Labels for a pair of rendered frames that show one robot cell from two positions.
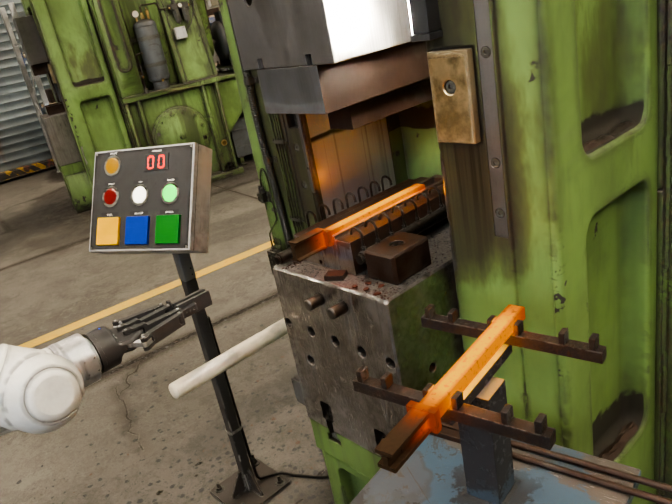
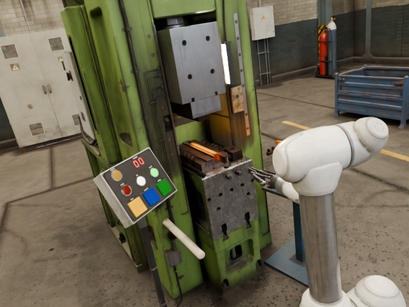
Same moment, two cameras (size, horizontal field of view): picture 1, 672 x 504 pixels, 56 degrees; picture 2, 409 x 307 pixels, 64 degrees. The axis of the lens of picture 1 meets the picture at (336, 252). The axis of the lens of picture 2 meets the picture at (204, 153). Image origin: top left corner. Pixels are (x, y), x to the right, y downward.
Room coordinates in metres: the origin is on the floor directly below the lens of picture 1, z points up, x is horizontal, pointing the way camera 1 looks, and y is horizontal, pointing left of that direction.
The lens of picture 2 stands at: (1.05, 1.90, 1.76)
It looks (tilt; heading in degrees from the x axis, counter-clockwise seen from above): 21 degrees down; 281
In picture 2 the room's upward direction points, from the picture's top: 9 degrees counter-clockwise
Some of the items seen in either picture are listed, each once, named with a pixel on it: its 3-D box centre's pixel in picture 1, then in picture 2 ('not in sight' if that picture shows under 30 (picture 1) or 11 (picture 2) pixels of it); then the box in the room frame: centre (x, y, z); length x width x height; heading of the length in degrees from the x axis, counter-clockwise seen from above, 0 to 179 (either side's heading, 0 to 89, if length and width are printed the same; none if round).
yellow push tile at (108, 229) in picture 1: (109, 231); (137, 207); (1.66, 0.59, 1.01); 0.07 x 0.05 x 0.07; 64
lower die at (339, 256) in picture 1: (384, 217); (198, 155); (1.47, -0.13, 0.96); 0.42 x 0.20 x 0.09; 129
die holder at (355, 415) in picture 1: (418, 315); (209, 186); (1.44, -0.18, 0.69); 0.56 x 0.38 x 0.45; 129
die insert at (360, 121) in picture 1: (385, 99); (191, 112); (1.48, -0.18, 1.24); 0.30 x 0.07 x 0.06; 129
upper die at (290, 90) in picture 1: (360, 69); (188, 102); (1.47, -0.13, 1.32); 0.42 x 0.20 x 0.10; 129
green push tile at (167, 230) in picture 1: (168, 229); (164, 187); (1.57, 0.41, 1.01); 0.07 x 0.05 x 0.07; 64
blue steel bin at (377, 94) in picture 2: not in sight; (381, 92); (-0.87, -3.51, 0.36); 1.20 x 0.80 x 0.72; 127
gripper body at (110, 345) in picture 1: (116, 342); (274, 180); (1.00, 0.41, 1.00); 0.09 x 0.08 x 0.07; 129
